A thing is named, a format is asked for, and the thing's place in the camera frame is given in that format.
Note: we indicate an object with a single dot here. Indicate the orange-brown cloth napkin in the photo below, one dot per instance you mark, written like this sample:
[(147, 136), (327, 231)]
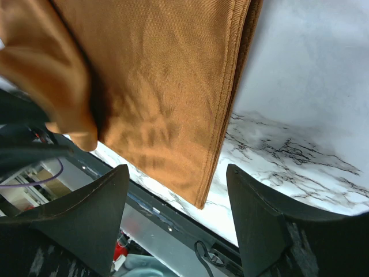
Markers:
[(155, 81)]

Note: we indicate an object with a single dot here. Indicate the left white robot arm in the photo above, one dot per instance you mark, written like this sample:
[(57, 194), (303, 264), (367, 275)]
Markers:
[(23, 136)]

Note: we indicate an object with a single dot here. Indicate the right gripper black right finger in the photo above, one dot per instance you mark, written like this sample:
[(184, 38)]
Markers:
[(280, 236)]

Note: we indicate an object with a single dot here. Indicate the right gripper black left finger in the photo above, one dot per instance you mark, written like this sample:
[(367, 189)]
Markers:
[(74, 235)]

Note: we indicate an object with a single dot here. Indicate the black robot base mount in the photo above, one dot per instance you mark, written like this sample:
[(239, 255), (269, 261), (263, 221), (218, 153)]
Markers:
[(173, 237)]

